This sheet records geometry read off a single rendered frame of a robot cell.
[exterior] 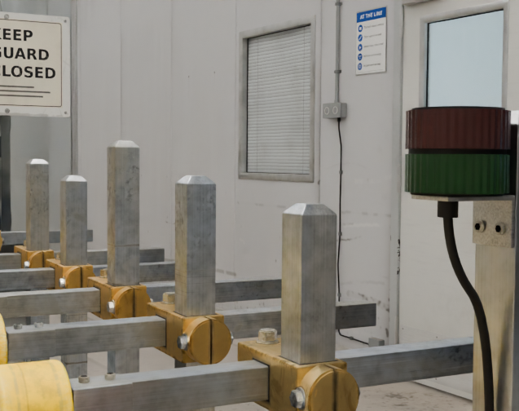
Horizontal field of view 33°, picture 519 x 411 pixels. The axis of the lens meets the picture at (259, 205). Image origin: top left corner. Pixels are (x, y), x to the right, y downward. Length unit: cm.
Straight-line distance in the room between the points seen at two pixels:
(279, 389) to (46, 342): 30
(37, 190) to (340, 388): 104
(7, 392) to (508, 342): 37
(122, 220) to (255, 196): 467
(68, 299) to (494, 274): 79
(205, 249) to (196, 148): 562
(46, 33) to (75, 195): 163
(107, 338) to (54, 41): 212
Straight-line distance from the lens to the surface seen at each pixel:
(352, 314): 113
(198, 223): 97
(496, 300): 56
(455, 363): 91
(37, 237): 169
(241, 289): 133
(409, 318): 469
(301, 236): 74
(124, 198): 121
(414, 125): 51
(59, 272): 146
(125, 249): 121
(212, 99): 639
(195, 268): 98
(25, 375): 72
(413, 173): 51
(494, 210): 55
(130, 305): 119
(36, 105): 301
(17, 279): 148
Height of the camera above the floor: 114
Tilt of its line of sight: 3 degrees down
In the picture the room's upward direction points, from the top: straight up
